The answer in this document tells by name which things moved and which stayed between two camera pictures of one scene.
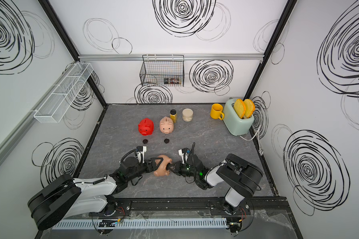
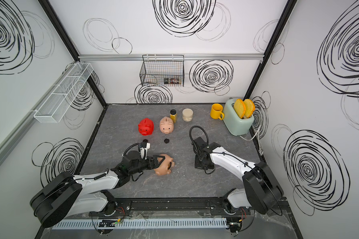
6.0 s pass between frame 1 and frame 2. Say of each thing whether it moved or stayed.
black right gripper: moved
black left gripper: stayed
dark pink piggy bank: stayed
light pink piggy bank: stayed
